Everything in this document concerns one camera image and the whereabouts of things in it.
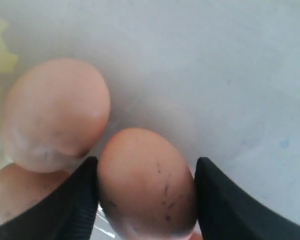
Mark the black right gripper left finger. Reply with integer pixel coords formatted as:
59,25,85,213
0,156,99,240

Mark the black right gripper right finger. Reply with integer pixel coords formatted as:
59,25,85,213
194,157,300,240

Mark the clear plastic container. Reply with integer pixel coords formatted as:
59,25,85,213
0,0,300,224

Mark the brown egg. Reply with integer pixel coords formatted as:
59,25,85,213
1,58,111,173
97,128,197,240
0,163,70,225

